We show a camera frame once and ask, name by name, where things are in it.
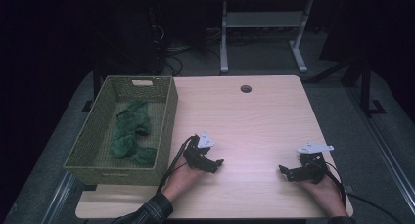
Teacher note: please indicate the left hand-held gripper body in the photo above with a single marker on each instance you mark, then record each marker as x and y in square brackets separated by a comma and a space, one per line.
[195, 154]

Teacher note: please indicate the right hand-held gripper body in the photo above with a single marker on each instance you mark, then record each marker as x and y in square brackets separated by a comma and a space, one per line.
[311, 165]

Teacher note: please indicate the green knitted cloth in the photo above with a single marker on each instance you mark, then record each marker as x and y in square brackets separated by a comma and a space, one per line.
[129, 132]

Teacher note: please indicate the green woven basket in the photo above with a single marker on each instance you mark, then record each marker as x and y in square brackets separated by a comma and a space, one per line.
[98, 145]

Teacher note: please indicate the person's left hand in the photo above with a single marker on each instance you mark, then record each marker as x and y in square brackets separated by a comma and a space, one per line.
[182, 181]

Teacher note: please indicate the person's right hand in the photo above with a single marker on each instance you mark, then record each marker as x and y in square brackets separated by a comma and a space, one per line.
[326, 194]

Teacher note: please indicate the grey tape strip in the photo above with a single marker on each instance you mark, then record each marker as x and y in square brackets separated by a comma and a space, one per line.
[349, 188]

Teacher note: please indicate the black metal stand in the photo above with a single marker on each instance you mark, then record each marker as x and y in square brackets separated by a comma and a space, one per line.
[367, 87]

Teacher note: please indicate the metal floor rail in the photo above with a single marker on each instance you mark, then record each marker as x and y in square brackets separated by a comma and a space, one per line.
[381, 142]
[58, 198]

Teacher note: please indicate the grey metal frame table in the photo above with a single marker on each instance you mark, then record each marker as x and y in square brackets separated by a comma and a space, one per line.
[264, 19]

